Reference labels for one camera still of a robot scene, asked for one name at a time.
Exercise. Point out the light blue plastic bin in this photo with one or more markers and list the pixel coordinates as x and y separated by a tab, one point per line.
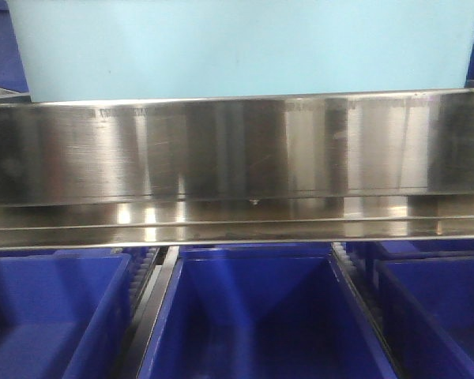
96	50

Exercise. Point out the dark blue bin lower middle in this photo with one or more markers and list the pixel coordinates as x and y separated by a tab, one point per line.
262	312

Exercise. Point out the dark blue bin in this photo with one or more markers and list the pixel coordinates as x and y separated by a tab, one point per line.
428	315
262	312
62	316

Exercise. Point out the stainless steel shelf beam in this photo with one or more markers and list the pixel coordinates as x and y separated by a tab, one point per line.
340	167

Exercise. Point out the dark blue bin lower left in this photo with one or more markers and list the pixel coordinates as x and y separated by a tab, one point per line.
62	316

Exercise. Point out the dark blue bin lower right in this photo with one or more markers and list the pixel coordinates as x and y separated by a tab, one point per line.
428	315

